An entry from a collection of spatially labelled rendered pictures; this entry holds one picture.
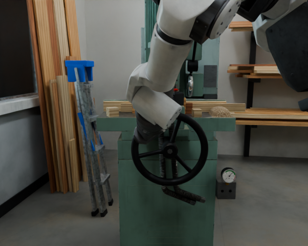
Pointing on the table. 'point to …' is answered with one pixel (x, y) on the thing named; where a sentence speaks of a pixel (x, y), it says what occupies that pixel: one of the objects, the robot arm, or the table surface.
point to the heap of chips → (220, 112)
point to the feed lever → (193, 66)
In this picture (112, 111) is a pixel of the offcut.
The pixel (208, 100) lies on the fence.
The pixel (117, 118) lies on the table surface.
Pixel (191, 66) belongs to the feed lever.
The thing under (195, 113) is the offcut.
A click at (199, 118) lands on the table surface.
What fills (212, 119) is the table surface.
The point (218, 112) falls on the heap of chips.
